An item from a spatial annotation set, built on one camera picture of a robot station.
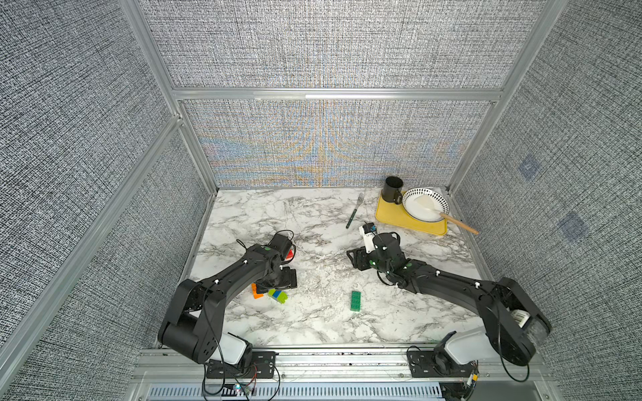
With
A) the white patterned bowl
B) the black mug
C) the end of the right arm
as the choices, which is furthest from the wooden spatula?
the end of the right arm

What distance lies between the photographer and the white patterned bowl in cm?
109

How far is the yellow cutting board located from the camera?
41.7 inches

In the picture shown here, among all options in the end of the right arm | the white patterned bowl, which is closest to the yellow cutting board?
the white patterned bowl

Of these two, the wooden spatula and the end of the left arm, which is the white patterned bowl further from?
the end of the left arm

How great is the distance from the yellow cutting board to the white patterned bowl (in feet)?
0.04

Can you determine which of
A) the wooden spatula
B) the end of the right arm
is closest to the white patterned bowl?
the wooden spatula

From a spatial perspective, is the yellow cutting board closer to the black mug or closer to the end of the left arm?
the black mug

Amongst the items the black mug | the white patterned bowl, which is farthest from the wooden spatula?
the black mug
